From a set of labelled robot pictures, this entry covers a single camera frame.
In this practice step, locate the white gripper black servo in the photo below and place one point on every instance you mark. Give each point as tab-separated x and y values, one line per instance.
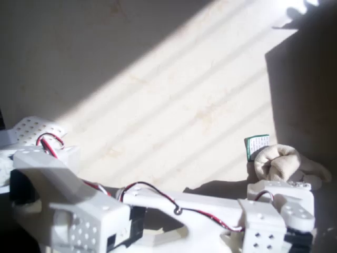
268	190

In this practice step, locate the beige cloth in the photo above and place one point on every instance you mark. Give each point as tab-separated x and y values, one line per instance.
279	160

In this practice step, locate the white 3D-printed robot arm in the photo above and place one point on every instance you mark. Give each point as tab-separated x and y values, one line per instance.
197	203

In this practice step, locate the green white label card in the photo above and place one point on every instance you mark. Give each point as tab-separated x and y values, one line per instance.
256	143

